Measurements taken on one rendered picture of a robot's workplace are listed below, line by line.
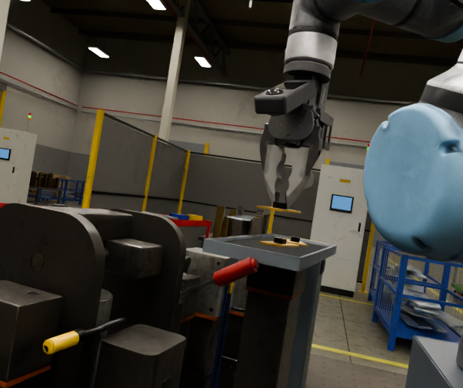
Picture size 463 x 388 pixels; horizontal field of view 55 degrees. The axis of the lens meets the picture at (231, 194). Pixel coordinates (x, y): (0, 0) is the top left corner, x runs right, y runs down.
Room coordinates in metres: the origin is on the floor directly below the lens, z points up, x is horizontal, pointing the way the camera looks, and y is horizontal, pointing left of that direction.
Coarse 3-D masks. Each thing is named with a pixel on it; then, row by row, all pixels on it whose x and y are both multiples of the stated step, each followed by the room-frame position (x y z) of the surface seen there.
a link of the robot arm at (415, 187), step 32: (448, 96) 0.32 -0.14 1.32; (384, 128) 0.37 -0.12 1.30; (416, 128) 0.33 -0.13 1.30; (448, 128) 0.30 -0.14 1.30; (384, 160) 0.36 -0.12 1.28; (416, 160) 0.33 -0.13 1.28; (448, 160) 0.30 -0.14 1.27; (384, 192) 0.36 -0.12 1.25; (416, 192) 0.33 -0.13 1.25; (448, 192) 0.30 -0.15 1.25; (384, 224) 0.36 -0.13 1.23; (416, 224) 0.33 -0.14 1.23; (448, 224) 0.31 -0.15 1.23; (448, 256) 0.34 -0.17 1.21
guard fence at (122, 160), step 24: (96, 120) 5.07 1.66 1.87; (120, 120) 5.55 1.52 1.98; (96, 144) 5.06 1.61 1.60; (120, 144) 5.68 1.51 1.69; (144, 144) 6.38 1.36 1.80; (168, 144) 7.34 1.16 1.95; (96, 168) 5.19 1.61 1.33; (120, 168) 5.78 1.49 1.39; (144, 168) 6.51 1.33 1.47; (168, 168) 7.49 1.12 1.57; (96, 192) 5.26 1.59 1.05; (120, 192) 5.89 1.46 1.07; (144, 192) 6.65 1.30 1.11; (168, 192) 7.67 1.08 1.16
